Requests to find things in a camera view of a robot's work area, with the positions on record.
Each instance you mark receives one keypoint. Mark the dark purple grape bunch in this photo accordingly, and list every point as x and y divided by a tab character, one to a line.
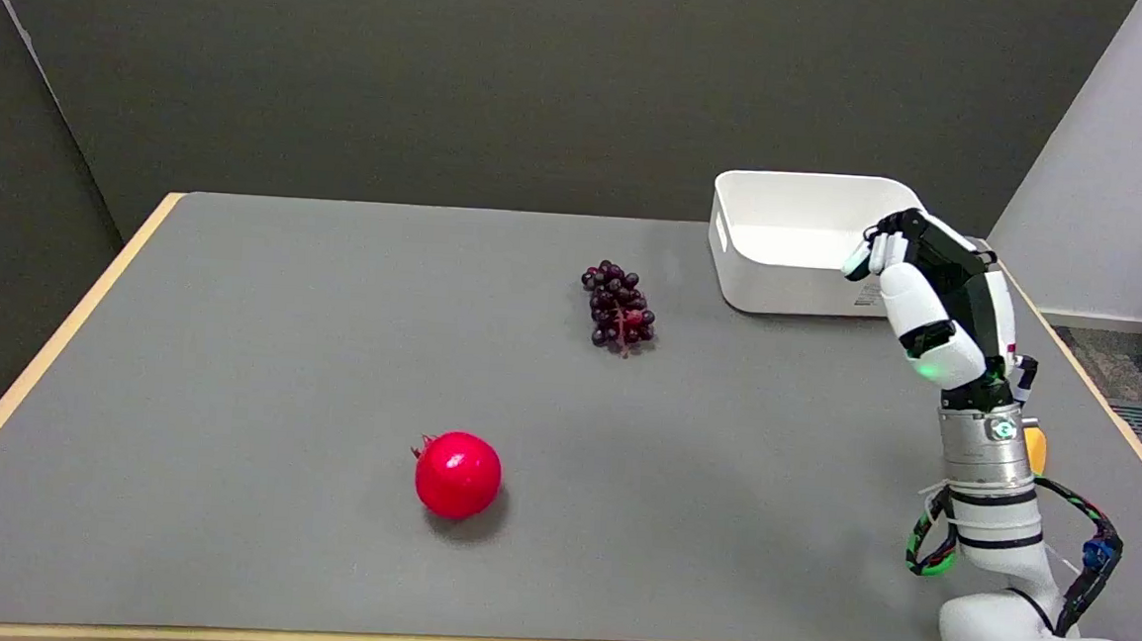
618	309

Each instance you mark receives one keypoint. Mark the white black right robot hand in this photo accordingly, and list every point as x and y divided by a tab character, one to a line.
939	303

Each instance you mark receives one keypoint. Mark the red pomegranate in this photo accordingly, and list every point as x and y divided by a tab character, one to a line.
458	475

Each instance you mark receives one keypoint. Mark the white plastic storage bin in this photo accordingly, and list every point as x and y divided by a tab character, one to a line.
784	244

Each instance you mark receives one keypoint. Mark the orange fruit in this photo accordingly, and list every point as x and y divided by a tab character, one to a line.
1036	451

